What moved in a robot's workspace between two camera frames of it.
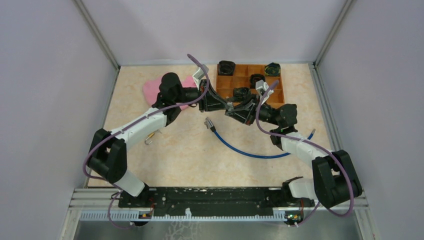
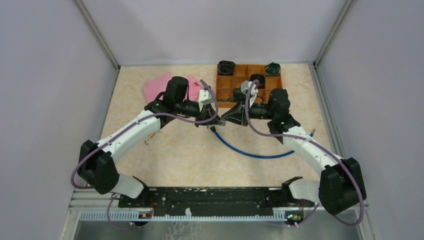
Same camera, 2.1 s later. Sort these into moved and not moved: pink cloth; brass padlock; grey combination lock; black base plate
Moved: grey combination lock
Not moved: pink cloth; black base plate; brass padlock
